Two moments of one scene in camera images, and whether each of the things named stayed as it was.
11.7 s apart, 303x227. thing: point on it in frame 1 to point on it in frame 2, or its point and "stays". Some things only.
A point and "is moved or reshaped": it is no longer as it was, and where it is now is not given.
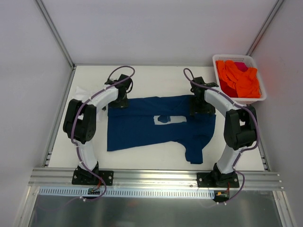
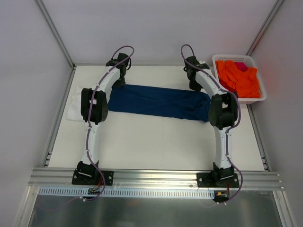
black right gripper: x=201 y=109 to x=195 y=84
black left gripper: x=120 y=103 to x=119 y=82
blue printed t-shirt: x=133 y=125 is moved or reshaped
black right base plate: x=217 y=180 stays
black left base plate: x=87 y=178 stays
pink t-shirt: x=241 y=66 stays
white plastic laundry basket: x=239 y=78 stays
